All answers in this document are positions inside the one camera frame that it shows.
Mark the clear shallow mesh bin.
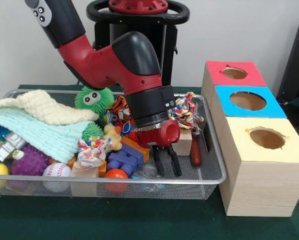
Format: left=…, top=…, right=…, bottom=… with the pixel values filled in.
left=0, top=89, right=227, bottom=201

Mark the black panel stand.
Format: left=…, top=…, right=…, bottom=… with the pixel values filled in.
left=276, top=16, right=299, bottom=118

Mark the dark red sausage toy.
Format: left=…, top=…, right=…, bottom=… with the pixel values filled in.
left=190, top=132, right=202, bottom=167

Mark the tiger striped toy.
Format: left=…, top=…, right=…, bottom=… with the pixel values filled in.
left=107, top=96, right=136, bottom=130

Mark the floral patterned fabric knot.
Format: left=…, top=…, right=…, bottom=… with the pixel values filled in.
left=76, top=135, right=114, bottom=169

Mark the dark green tablecloth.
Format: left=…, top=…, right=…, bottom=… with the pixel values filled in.
left=0, top=84, right=299, bottom=240

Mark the wooden box with three holes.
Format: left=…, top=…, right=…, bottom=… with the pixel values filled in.
left=201, top=60, right=299, bottom=218

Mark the cream knitted cloth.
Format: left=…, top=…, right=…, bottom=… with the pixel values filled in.
left=0, top=90, right=99, bottom=126

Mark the purple plastic building block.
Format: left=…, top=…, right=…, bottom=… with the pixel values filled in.
left=107, top=148, right=144, bottom=177

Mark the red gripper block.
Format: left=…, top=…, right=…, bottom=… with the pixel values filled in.
left=135, top=118, right=183, bottom=178

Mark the green spiky ball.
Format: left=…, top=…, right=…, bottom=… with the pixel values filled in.
left=73, top=86, right=115, bottom=112

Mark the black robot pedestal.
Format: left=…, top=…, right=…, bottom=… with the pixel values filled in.
left=86, top=0, right=190, bottom=87

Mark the white baseball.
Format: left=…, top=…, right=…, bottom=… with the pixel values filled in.
left=42, top=162, right=72, bottom=193

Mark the mint knitted cloth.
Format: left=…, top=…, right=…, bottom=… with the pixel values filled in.
left=0, top=103, right=90, bottom=163

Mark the purple monster toy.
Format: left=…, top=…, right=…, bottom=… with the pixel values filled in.
left=11, top=145, right=49, bottom=177

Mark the yellow duck plush toy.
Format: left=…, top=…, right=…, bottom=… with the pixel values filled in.
left=102, top=125, right=124, bottom=152

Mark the plain wooden cube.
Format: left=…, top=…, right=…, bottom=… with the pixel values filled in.
left=172, top=127, right=193, bottom=156

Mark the red maraca rattle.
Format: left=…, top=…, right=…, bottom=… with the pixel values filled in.
left=104, top=168, right=130, bottom=195

